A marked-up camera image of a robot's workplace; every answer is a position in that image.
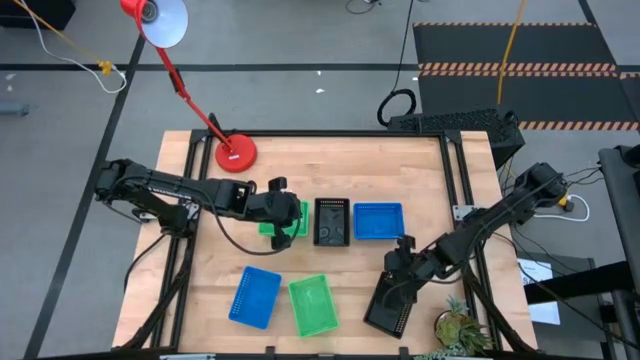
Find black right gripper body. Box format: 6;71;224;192
383;234;441;296

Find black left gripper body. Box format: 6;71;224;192
247;176;304;251

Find blue plastic basket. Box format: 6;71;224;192
228;265;283;331
353;202;405;240

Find black plastic basket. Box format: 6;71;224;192
363;272;419;340
313;197;351;247

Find red desk lamp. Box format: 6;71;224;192
119;0;258;174

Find potted succulent plant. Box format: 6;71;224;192
414;295;494;360

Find white paper sheet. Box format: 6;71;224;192
517;257;562;326

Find black computer case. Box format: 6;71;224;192
387;107;526;171

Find black hazard-striped floor mat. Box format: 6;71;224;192
412;21;640;132

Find grey floor object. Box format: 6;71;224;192
0;102;32;118

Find black floor box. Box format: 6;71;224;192
0;0;76;30

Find black metal table frame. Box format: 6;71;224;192
117;128;534;360

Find black coiled cable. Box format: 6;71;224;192
376;0;419;129

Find white cable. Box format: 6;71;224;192
532;193;591;223
19;0;129;95

